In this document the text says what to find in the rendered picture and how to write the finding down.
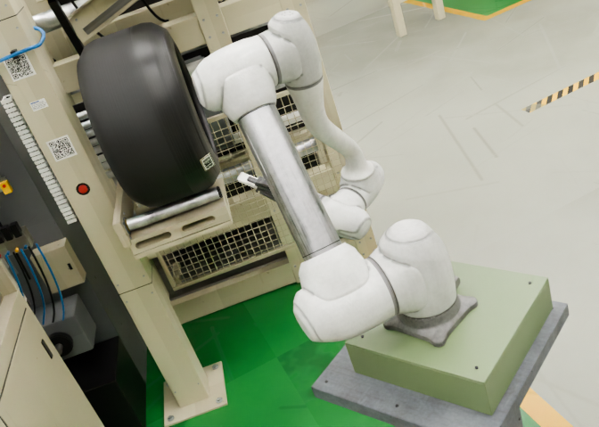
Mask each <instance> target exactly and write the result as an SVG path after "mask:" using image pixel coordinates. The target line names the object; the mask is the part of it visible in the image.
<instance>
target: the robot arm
mask: <svg viewBox="0 0 599 427"><path fill-rule="evenodd" d="M267 26H268V30H266V31H264V32H262V33H260V34H258V35H256V36H254V37H248V38H244V39H242V40H239V41H237V42H235V43H232V44H230V45H227V46H225V47H223V48H221V49H219V50H217V51H216V52H214V53H212V54H211V55H209V56H208V57H206V58H205V59H204V60H203V61H202V62H201V63H200V64H199V65H198V67H197V68H196V69H195V71H194V72H193V74H192V81H193V86H194V90H195V93H196V95H197V97H198V100H199V102H200V104H201V105H202V106H203V107H205V108H206V109H207V110H210V111H222V112H223V113H224V114H225V115H226V116H227V117H228V118H229V119H230V120H231V121H232V122H234V123H235V124H239V127H240V129H241V131H242V133H243V135H244V137H245V139H246V142H247V144H248V146H249V147H250V150H251V152H252V154H253V156H254V158H255V160H256V162H257V164H258V167H259V169H260V171H261V173H262V175H263V176H262V177H261V176H259V177H258V178H256V177H253V176H250V175H248V174H245V173H243V172H242V173H241V174H240V175H239V176H238V178H237V180H238V182H240V183H243V184H245V185H248V186H250V187H253V188H255V189H256V192H258V191H259V193H260V194H262V195H264V196H266V197H267V198H269V199H271V200H272V201H275V202H276V203H277V205H278V208H279V210H280V211H281V213H282V215H283V218H284V220H285V222H286V224H287V226H288V228H289V230H290V232H291V235H292V237H293V239H294V241H295V242H296V244H297V247H298V249H299V252H300V254H301V256H302V258H303V259H304V262H303V263H301V264H300V268H299V279H300V284H301V288H302V290H300V291H298V292H297V293H296V294H295V297H294V301H293V313H294V315H295V317H296V319H297V321H298V323H299V325H300V327H301V328H302V330H303V331H304V333H305V334H306V335H307V336H308V338H309V339H310V340H312V341H316V342H335V341H345V340H348V339H352V338H354V337H357V336H358V335H361V334H363V333H366V332H368V331H370V330H372V329H373V328H375V327H377V326H379V325H380V324H383V326H384V328H385V329H387V330H394V331H398V332H401V333H405V334H408V335H410V336H413V337H415V338H418V339H421V340H424V341H427V342H429V343H430V344H432V345H433V346H434V347H442V346H444V345H445V344H446V342H447V338H448V336H449V335H450V334H451V333H452V332H453V331H454V329H455V328H456V327H457V326H458V325H459V324H460V323H461V322H462V321H463V319H464V318H465V317H466V316H467V315H468V313H469V312H470V311H472V310H473V309H475V308H476V307H477V306H478V301H477V299H476V298H474V297H470V296H463V295H459V294H457V292H456V290H457V288H458V286H459V284H460V278H459V277H458V276H456V275H454V271H453V268H452V264H451V261H450V257H449V255H448V252H447V248H446V246H445V244H444V243H443V242H442V240H441V239H440V237H439V236H438V235H437V234H436V233H435V232H434V231H433V230H432V229H431V228H430V227H429V226H428V225H427V224H425V223H424V222H422V221H421V220H418V219H405V220H401V221H398V222H397V223H395V224H393V225H392V226H390V227H389V228H388V229H387V230H386V231H385V232H384V233H383V235H382V237H381V239H380V240H379V246H378V247H377V248H376V249H375V250H374V251H373V252H372V254H371V255H370V256H369V257H368V258H366V259H364V258H363V257H362V256H361V255H360V254H359V253H358V252H357V250H356V248H355V247H353V246H351V245H349V244H347V243H345V242H344V243H341V240H340V238H339V237H343V238H346V239H350V240H360V239H362V238H363V237H364V236H365V235H366V234H367V232H368V231H369V229H370V226H371V223H372V220H371V218H370V216H369V215H368V213H367V212H366V211H365V210H366V209H367V208H368V207H369V206H370V205H371V204H372V203H373V201H374V200H375V198H376V197H377V195H378V194H379V192H380V190H381V188H382V186H383V182H384V171H383V169H382V167H381V165H379V164H378V163H377V162H375V161H372V160H365V156H364V154H363V153H362V151H361V149H360V147H359V146H358V144H357V143H356V142H355V141H354V140H353V139H352V138H350V137H349V136H348V135H347V134H345V133H344V132H343V131H341V130H340V129H339V128H338V127H336V126H335V125H334V124H333V123H332V122H331V121H330V120H329V119H328V118H327V116H326V113H325V109H324V77H323V71H322V61H321V56H320V53H319V49H318V46H317V42H316V39H315V36H314V34H313V32H312V30H311V28H310V27H309V25H308V24H307V22H306V21H305V20H304V19H303V18H302V16H301V15H300V14H299V13H298V12H296V11H290V10H289V11H282V12H279V13H277V14H276V15H275V16H274V17H272V19H271V20H270V22H269V23H268V24H267ZM283 83H285V85H286V88H287V90H288V91H289V93H290V95H291V98H292V100H293V101H294V103H295V105H296V107H297V110H298V112H299V114H300V116H301V119H302V121H303V122H304V124H305V126H306V128H307V129H308V131H309V132H310V133H311V134H312V135H313V136H314V137H315V138H316V139H318V140H319V141H321V142H322V143H324V144H326V145H328V146H330V147H331V148H333V149H334V150H335V151H337V152H339V153H340V154H342V155H343V156H344V158H345V162H346V165H345V166H344V167H343V168H342V170H341V181H340V189H339V191H338V192H337V193H336V194H334V195H332V196H331V197H327V196H325V195H322V194H320V193H318V192H317V191H316V189H315V187H314V184H313V182H312V180H311V178H310V176H309V174H308V172H307V170H306V168H305V166H304V164H303V162H302V160H301V157H300V155H299V153H298V151H297V149H296V147H295V145H294V143H293V141H292V139H291V137H290V135H289V132H288V130H287V128H286V126H285V125H284V123H283V120H282V118H281V116H280V114H279V112H278V110H277V109H276V92H275V86H278V85H280V84H283Z"/></svg>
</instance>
